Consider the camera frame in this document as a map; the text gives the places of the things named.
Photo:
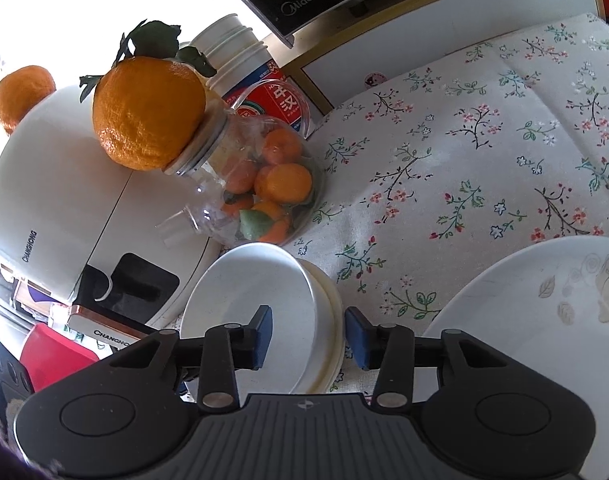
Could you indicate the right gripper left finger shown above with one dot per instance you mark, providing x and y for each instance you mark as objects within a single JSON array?
[{"x": 228, "y": 348}]

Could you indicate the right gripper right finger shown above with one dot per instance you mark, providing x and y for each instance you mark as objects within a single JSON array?
[{"x": 389, "y": 349}]

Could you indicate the white bowl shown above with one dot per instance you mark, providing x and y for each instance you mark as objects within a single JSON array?
[{"x": 234, "y": 287}]

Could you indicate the plain white plate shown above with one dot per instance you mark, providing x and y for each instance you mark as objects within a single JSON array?
[{"x": 547, "y": 307}]

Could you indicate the cream bowl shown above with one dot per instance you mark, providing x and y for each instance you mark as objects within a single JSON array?
[{"x": 328, "y": 346}]

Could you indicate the glass jar with tangerines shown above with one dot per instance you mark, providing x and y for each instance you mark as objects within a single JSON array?
[{"x": 254, "y": 179}]

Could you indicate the floral tablecloth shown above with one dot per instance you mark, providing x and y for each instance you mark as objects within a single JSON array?
[{"x": 435, "y": 175}]

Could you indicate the red bag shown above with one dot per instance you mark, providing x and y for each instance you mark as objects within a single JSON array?
[{"x": 49, "y": 356}]

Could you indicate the white Changhong air fryer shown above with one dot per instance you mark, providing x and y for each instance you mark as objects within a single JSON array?
[{"x": 112, "y": 244}]

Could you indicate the large orange on jar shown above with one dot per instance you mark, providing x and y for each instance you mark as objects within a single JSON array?
[{"x": 148, "y": 106}]

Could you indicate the stack of paper cups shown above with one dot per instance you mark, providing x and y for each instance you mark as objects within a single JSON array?
[{"x": 247, "y": 77}]

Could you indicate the white cabinet with gold trim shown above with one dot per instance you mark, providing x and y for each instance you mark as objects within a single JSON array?
[{"x": 332, "y": 58}]

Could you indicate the large orange on fryer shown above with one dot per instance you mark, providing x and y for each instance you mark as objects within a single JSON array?
[{"x": 22, "y": 90}]

